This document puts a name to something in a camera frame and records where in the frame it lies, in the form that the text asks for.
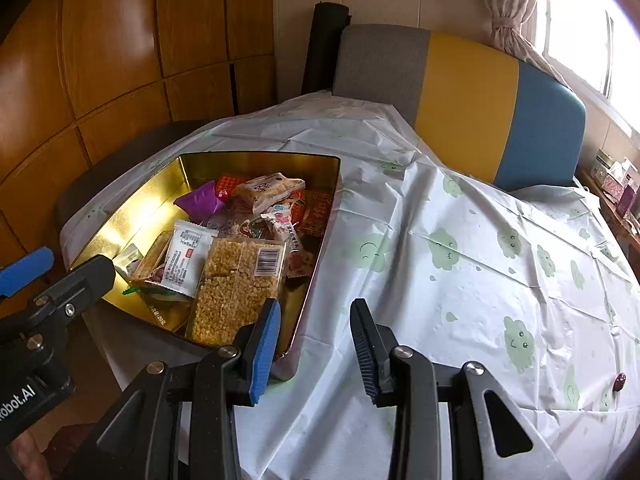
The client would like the white black sachet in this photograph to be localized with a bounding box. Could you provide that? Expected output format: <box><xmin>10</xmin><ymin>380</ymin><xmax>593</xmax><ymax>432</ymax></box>
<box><xmin>113</xmin><ymin>244</ymin><xmax>143</xmax><ymax>280</ymax></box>

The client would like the gold brown snack packet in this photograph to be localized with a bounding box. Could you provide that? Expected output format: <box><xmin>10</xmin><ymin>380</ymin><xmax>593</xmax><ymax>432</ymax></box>
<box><xmin>122</xmin><ymin>285</ymin><xmax>192</xmax><ymax>332</ymax></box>

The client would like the white red snack packet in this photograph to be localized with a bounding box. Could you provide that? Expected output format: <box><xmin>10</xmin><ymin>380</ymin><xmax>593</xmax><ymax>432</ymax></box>
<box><xmin>160</xmin><ymin>220</ymin><xmax>218</xmax><ymax>298</ymax></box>

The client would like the purple candy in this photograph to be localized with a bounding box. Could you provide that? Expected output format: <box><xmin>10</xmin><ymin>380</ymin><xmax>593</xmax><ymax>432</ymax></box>
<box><xmin>174</xmin><ymin>181</ymin><xmax>226</xmax><ymax>224</ymax></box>

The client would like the sesame cake snack bag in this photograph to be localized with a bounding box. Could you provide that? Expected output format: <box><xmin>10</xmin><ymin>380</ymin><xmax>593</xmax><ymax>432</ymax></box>
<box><xmin>232</xmin><ymin>172</ymin><xmax>306</xmax><ymax>214</ymax></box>

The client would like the cracker pack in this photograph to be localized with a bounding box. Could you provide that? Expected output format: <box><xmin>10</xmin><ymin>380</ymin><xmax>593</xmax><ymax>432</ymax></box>
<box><xmin>131</xmin><ymin>231</ymin><xmax>172</xmax><ymax>283</ymax></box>

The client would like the red orange snack packet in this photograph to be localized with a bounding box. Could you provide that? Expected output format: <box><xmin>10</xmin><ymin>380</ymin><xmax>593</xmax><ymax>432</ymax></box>
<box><xmin>302</xmin><ymin>191</ymin><xmax>333</xmax><ymax>237</ymax></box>

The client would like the left hand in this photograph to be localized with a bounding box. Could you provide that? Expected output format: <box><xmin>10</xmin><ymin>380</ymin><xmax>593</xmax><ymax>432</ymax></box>
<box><xmin>9</xmin><ymin>422</ymin><xmax>96</xmax><ymax>480</ymax></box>

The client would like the gold tin box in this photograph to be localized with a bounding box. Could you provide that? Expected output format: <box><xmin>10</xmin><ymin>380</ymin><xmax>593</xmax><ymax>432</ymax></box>
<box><xmin>70</xmin><ymin>151</ymin><xmax>341</xmax><ymax>377</ymax></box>

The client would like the large orange snack bag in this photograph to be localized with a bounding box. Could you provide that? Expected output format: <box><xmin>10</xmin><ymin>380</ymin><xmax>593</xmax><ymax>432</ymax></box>
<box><xmin>184</xmin><ymin>173</ymin><xmax>336</xmax><ymax>348</ymax></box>

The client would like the white cloud pattern tablecloth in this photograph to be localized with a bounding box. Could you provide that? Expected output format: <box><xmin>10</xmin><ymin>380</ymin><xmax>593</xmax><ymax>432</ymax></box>
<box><xmin>61</xmin><ymin>93</ymin><xmax>639</xmax><ymax>479</ymax></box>

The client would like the red date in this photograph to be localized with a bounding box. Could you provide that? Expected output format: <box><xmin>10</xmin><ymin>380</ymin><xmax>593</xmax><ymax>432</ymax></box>
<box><xmin>613</xmin><ymin>373</ymin><xmax>626</xmax><ymax>392</ymax></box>

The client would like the grey yellow blue chair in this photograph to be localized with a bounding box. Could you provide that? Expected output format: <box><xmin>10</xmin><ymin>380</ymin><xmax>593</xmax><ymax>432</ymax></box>
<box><xmin>333</xmin><ymin>24</ymin><xmax>586</xmax><ymax>191</ymax></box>

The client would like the wooden side shelf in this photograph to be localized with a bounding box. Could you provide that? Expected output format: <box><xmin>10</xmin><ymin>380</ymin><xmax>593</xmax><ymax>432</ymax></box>
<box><xmin>576</xmin><ymin>167</ymin><xmax>640</xmax><ymax>278</ymax></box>

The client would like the purple small box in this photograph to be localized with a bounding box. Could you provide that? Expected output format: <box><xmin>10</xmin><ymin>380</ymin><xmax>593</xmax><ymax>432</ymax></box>
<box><xmin>616</xmin><ymin>184</ymin><xmax>637</xmax><ymax>218</ymax></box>

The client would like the window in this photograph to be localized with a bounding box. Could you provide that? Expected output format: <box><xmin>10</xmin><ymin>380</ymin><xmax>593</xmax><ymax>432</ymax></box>
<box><xmin>535</xmin><ymin>0</ymin><xmax>639</xmax><ymax>129</ymax></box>

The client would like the pink curtain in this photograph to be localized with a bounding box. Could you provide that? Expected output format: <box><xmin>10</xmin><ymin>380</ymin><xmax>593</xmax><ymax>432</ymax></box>
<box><xmin>484</xmin><ymin>0</ymin><xmax>568</xmax><ymax>87</ymax></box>

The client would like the wooden wall cabinet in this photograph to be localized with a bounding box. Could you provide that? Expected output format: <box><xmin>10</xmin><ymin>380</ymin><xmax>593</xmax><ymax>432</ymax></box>
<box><xmin>1</xmin><ymin>0</ymin><xmax>276</xmax><ymax>264</ymax></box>

